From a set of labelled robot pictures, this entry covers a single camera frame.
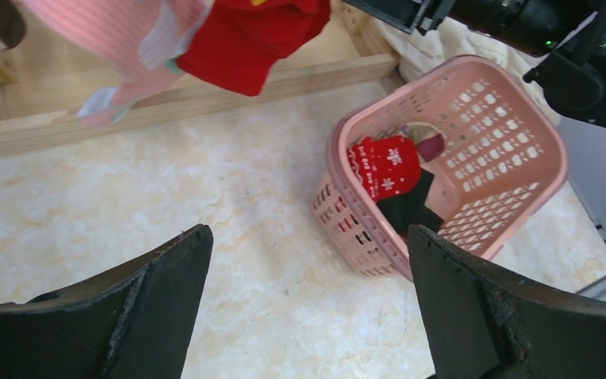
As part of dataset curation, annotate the striped maroon purple sock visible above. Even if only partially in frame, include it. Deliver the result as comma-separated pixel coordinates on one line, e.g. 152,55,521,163
401,122,446,163

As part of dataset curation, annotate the red patterned sock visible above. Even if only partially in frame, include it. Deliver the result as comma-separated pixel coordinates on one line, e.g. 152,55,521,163
346,135,422,202

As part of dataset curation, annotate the red plain sock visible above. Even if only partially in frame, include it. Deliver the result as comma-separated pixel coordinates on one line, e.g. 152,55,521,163
177,0,331,96

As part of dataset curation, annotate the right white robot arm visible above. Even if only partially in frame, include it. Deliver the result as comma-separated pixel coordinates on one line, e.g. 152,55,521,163
350,0,606,129

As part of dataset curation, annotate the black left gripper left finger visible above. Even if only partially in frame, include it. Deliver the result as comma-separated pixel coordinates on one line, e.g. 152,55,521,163
0,224,213,378

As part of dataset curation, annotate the beige crumpled cloth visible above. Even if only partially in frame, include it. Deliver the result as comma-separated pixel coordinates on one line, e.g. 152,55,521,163
375,19,562,126

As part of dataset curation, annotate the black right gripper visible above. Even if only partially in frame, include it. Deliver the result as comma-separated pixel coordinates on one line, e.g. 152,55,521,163
342,0,524,35

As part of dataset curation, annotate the pink sock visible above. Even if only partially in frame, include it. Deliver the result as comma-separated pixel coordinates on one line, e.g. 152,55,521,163
24,0,210,127

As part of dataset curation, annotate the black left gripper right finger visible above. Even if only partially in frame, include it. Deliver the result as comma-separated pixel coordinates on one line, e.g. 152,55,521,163
407,226,606,378

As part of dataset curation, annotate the pink plastic laundry basket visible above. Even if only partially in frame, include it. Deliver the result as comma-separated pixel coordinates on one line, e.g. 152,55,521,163
312,55,568,280

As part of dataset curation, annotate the wooden drying rack frame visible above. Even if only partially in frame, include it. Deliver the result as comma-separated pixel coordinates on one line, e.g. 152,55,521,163
0,2,398,156

